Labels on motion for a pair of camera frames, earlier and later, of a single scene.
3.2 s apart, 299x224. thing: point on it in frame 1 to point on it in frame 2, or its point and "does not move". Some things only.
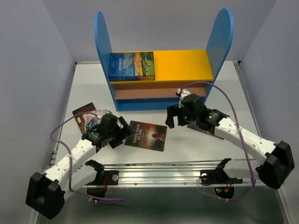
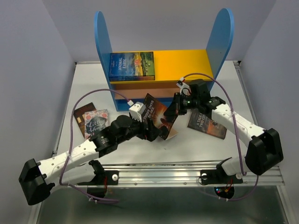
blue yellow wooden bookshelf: x=194 y=70 does not move
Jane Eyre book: x=131 y=78 does not move
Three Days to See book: x=146 y=136 to x=155 y=109
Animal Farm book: x=131 y=64 does not move
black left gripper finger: x=126 y=128 to x=150 y=130
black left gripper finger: x=117 y=141 to x=153 y=135
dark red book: x=79 y=119 does not move
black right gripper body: x=185 y=117 to x=188 y=102
